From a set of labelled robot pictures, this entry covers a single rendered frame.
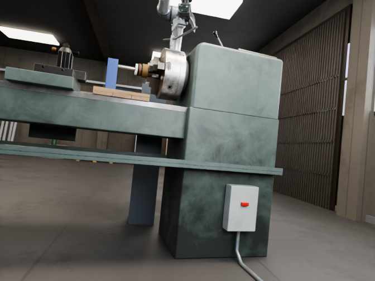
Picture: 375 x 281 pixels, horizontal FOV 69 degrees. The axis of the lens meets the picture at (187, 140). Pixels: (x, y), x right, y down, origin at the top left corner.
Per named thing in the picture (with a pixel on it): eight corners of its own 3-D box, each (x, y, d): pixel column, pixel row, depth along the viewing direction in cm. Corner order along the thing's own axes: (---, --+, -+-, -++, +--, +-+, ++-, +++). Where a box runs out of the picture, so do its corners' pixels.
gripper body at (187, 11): (176, 13, 158) (178, -7, 158) (178, 20, 167) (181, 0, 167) (189, 13, 157) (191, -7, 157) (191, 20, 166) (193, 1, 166)
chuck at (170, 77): (165, 99, 191) (172, 53, 187) (176, 101, 162) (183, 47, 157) (153, 97, 189) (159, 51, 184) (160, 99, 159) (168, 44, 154)
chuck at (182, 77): (170, 100, 192) (177, 54, 188) (181, 102, 163) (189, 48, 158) (165, 99, 191) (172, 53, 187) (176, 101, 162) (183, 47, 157)
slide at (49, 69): (80, 92, 179) (80, 85, 179) (72, 77, 138) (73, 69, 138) (49, 87, 174) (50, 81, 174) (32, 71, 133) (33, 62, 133)
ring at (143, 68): (151, 66, 175) (136, 64, 172) (154, 62, 166) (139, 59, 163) (149, 81, 174) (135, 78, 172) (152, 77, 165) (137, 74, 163)
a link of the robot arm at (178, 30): (162, 75, 233) (170, 5, 214) (179, 77, 235) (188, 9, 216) (162, 77, 222) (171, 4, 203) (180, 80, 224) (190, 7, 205)
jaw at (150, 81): (164, 80, 171) (160, 98, 176) (163, 78, 176) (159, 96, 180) (147, 77, 168) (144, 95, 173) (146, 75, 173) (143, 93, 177)
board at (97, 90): (140, 108, 186) (141, 102, 186) (149, 101, 151) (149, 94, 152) (95, 102, 177) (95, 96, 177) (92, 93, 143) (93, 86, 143)
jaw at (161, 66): (166, 68, 170) (171, 62, 158) (165, 76, 169) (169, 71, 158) (148, 66, 167) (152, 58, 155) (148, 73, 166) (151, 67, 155)
